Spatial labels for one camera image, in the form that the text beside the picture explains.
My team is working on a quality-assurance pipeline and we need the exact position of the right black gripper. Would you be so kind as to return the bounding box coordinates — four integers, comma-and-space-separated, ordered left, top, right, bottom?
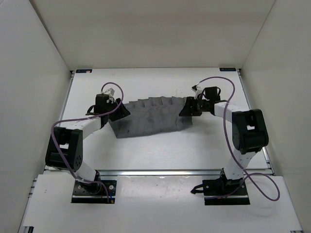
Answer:
179, 97, 209, 117

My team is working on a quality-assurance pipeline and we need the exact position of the grey pleated skirt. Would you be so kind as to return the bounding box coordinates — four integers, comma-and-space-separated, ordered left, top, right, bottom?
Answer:
109, 96, 192, 138

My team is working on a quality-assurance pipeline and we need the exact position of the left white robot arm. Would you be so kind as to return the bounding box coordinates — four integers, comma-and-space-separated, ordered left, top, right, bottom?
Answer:
45, 93, 130, 195

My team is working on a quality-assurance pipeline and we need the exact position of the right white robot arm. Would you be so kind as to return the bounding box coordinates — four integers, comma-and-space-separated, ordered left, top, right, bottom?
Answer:
179, 86, 269, 195

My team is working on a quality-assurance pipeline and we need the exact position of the right blue corner label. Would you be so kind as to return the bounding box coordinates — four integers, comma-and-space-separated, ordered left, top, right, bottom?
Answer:
219, 67, 237, 72

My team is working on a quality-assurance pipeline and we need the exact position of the blue corner label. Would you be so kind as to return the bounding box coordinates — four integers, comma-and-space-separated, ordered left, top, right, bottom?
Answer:
75, 69, 92, 73
219, 67, 237, 72

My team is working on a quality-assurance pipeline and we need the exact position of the left blue corner label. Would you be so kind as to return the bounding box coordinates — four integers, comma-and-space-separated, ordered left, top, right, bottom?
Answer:
75, 69, 92, 73

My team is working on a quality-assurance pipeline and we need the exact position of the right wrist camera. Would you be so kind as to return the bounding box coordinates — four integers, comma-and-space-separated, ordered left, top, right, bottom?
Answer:
191, 83, 203, 98

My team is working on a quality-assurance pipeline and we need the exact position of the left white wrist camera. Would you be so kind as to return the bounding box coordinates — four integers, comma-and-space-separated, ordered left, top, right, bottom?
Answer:
103, 88, 115, 97

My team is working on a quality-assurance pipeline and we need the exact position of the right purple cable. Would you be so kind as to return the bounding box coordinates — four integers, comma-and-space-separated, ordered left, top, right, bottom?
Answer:
194, 77, 280, 201

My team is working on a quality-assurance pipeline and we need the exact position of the purple cable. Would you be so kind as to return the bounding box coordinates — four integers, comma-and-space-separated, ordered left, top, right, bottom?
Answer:
51, 82, 124, 203
194, 77, 280, 201

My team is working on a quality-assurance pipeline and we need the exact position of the aluminium front rail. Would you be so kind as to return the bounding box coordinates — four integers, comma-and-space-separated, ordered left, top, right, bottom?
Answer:
99, 169, 221, 176

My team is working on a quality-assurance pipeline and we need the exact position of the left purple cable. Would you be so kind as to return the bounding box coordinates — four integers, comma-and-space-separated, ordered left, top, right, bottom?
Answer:
51, 82, 124, 203

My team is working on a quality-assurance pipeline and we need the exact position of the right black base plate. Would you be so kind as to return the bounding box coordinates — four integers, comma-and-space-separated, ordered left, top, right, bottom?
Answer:
190, 175, 250, 206

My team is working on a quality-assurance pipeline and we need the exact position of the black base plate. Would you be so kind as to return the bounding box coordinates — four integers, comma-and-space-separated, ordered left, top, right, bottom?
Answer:
71, 179, 117, 204
190, 175, 250, 206

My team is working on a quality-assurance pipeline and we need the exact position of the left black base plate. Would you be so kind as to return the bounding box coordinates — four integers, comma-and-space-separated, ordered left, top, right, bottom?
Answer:
71, 179, 117, 204

